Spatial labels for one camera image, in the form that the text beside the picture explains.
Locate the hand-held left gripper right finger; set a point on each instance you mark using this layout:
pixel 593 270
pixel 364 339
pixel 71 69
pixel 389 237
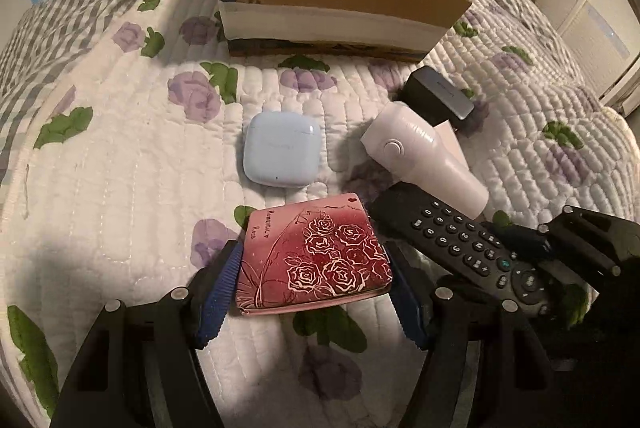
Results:
pixel 406 308

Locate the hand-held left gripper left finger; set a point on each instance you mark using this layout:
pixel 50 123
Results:
pixel 218 303

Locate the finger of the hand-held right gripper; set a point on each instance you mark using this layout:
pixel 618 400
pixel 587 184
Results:
pixel 590 243

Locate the black remote control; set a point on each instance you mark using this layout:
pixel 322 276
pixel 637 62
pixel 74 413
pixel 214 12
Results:
pixel 450 238

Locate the red rose-print case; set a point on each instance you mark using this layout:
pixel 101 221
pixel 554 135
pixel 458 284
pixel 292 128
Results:
pixel 310 258

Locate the white floral quilt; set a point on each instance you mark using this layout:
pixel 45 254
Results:
pixel 125 188

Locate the white handheld electric device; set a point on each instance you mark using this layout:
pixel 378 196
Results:
pixel 425 158

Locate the light blue earbud case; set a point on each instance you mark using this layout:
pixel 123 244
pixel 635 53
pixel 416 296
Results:
pixel 281 150

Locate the dark grey small box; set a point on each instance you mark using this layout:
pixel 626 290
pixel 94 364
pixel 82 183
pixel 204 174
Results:
pixel 435 95

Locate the white cabinet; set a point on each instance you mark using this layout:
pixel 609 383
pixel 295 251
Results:
pixel 595 28

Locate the grey checked blanket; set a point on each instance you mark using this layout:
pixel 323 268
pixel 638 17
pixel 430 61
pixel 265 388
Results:
pixel 65 8

